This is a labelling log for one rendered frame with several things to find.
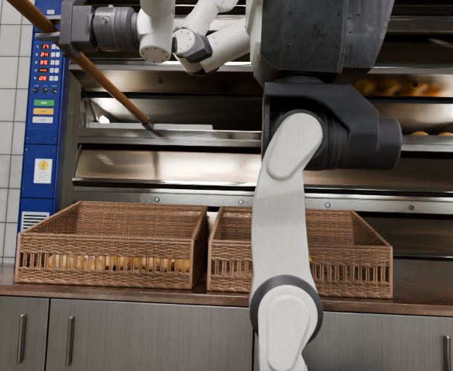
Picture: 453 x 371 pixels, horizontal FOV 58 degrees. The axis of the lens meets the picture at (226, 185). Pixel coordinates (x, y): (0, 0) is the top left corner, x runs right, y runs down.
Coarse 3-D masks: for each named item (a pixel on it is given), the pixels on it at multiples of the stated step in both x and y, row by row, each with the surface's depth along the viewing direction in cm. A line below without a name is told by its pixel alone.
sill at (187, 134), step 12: (84, 132) 181; (96, 132) 181; (108, 132) 180; (120, 132) 180; (132, 132) 180; (144, 132) 179; (156, 132) 179; (168, 132) 179; (180, 132) 178; (192, 132) 178; (204, 132) 178; (216, 132) 178; (228, 132) 177; (240, 132) 177; (252, 132) 177; (444, 144) 172
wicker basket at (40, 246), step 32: (64, 224) 159; (96, 224) 170; (160, 224) 170; (192, 224) 170; (32, 256) 127; (96, 256) 126; (128, 256) 125; (160, 256) 125; (192, 256) 125; (160, 288) 125; (192, 288) 126
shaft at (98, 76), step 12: (12, 0) 74; (24, 0) 76; (24, 12) 78; (36, 12) 81; (36, 24) 83; (48, 24) 85; (84, 60) 104; (96, 72) 113; (108, 84) 123; (120, 96) 135; (132, 108) 149; (144, 120) 167
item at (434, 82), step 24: (72, 72) 171; (120, 72) 169; (144, 72) 168; (168, 72) 167; (216, 72) 165; (240, 72) 164; (384, 72) 160; (408, 72) 160; (432, 72) 159; (432, 96) 178
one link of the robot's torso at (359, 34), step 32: (256, 0) 83; (288, 0) 79; (320, 0) 79; (352, 0) 82; (384, 0) 82; (256, 32) 85; (288, 32) 80; (320, 32) 80; (352, 32) 81; (384, 32) 81; (256, 64) 91; (288, 64) 81; (320, 64) 82; (352, 64) 83
